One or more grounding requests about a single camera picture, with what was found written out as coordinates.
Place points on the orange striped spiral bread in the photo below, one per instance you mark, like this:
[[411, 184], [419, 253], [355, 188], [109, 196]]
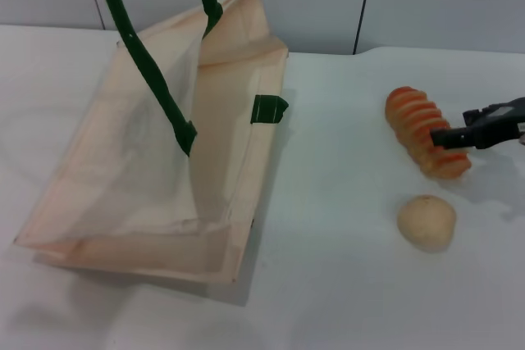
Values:
[[410, 120]]

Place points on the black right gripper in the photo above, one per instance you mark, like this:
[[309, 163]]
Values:
[[502, 124]]

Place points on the round beige egg yolk pastry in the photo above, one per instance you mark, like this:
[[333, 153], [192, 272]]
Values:
[[426, 223]]

